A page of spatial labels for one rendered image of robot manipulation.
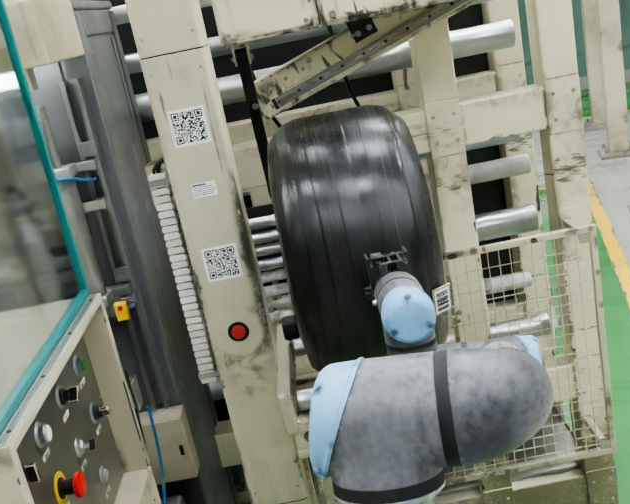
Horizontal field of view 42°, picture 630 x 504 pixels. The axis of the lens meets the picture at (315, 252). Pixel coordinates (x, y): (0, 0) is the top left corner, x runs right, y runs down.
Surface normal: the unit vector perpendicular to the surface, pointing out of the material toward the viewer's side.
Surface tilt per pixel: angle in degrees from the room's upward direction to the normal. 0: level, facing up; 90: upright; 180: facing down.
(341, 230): 67
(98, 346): 90
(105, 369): 90
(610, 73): 90
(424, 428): 79
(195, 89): 90
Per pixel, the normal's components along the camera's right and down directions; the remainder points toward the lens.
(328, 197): -0.07, -0.32
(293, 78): 0.05, 0.29
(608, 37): -0.20, 0.33
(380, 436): -0.19, 0.06
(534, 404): 0.71, -0.07
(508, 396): 0.46, -0.26
